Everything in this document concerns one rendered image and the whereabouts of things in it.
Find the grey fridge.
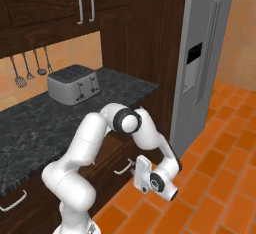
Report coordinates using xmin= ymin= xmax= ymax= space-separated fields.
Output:
xmin=169 ymin=0 xmax=240 ymax=159

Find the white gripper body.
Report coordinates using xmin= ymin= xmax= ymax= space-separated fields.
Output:
xmin=133 ymin=154 xmax=154 ymax=194

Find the grey flat turner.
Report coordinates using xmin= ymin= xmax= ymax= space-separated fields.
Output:
xmin=21 ymin=51 xmax=36 ymax=81

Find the grey ladle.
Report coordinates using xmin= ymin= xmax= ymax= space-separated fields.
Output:
xmin=31 ymin=48 xmax=48 ymax=77

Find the silver cupboard door handle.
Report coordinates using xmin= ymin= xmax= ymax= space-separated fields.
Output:
xmin=84 ymin=0 xmax=97 ymax=23
xmin=71 ymin=0 xmax=85 ymax=26

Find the silver four-slot toaster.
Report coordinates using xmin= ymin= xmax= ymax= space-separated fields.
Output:
xmin=47 ymin=64 xmax=101 ymax=107

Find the grey meat fork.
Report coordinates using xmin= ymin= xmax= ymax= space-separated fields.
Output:
xmin=42 ymin=46 xmax=54 ymax=74

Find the dark wood drawer front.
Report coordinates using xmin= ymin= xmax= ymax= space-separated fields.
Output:
xmin=78 ymin=129 xmax=162 ymax=196
xmin=0 ymin=172 xmax=66 ymax=234

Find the silver drawer handle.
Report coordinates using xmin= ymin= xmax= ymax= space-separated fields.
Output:
xmin=0 ymin=189 xmax=28 ymax=213
xmin=113 ymin=157 xmax=135 ymax=176

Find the grey slotted spatula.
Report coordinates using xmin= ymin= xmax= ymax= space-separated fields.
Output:
xmin=8 ymin=55 xmax=29 ymax=89

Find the tall dark wood cabinet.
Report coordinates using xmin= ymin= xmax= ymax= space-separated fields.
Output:
xmin=99 ymin=0 xmax=190 ymax=146

